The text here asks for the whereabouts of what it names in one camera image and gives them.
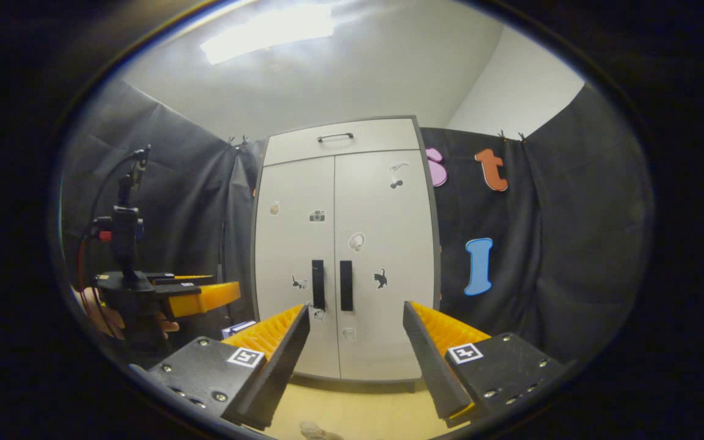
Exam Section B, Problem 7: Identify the light grey cabinet door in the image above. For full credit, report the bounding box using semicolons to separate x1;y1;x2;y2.
334;150;437;383

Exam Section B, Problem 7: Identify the ceiling light panel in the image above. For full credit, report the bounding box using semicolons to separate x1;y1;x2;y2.
199;5;336;65

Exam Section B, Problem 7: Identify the cabinet drawer with black handle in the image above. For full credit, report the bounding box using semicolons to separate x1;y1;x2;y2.
263;118;421;167

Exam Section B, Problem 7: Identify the grey cabinet with shelves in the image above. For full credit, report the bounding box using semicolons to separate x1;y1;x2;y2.
251;115;442;392

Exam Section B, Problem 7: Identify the black backdrop cloth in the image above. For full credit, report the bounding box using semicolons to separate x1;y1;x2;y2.
59;79;655;367

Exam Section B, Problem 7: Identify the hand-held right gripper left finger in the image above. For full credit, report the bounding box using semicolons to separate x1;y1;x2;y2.
146;304;311;430

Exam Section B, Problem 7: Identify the cabinet door with camera sticker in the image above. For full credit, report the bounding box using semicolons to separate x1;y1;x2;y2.
254;156;342;380

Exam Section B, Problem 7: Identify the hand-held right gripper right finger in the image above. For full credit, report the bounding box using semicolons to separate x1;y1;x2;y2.
403;301;573;427

